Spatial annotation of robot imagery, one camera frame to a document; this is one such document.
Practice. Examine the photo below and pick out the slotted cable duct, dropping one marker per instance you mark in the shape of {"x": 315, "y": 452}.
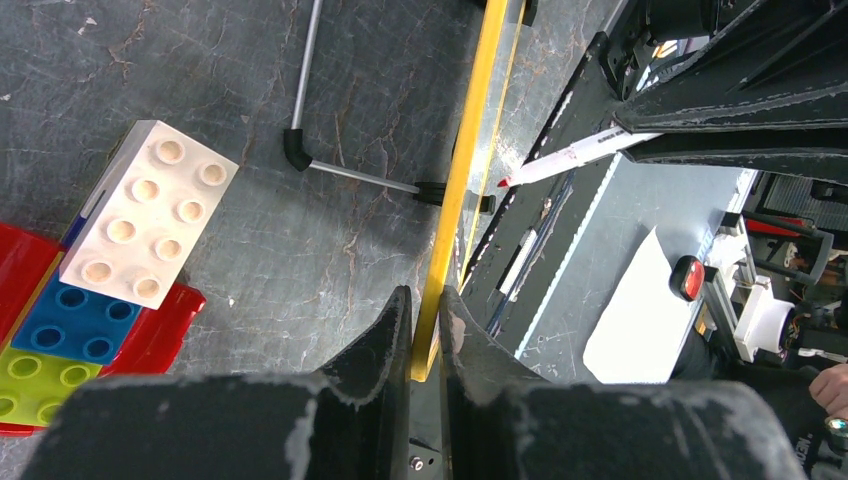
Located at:
{"x": 575, "y": 239}

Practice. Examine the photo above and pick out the red emergency stop button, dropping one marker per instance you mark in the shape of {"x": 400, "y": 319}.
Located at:
{"x": 687, "y": 278}

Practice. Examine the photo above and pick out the yellow framed whiteboard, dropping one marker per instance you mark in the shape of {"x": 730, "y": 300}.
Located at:
{"x": 473, "y": 150}

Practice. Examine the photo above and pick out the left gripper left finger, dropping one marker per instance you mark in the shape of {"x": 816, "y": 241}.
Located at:
{"x": 363, "y": 415}

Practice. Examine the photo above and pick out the operator hand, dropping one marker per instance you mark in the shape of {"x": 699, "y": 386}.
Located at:
{"x": 829, "y": 390}

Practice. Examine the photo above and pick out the green toy brick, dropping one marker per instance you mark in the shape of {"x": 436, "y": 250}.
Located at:
{"x": 35, "y": 385}

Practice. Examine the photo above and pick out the blue toy brick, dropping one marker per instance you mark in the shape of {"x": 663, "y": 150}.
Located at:
{"x": 42, "y": 314}

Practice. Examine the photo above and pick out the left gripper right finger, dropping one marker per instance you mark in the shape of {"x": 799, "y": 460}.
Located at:
{"x": 478, "y": 439}

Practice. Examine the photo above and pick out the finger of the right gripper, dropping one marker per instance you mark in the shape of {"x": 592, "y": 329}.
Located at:
{"x": 779, "y": 65}
{"x": 812, "y": 150}

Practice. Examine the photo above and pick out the red whiteboard marker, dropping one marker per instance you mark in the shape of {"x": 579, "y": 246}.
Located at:
{"x": 581, "y": 152}

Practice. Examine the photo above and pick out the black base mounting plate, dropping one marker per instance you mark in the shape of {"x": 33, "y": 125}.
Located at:
{"x": 580, "y": 132}

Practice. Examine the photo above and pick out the red toy plate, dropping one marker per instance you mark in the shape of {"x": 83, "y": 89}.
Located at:
{"x": 156, "y": 337}

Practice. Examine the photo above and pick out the white toy brick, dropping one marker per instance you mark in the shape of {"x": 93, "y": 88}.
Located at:
{"x": 152, "y": 211}

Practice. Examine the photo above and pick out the white paper sheet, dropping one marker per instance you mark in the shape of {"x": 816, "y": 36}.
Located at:
{"x": 641, "y": 332}

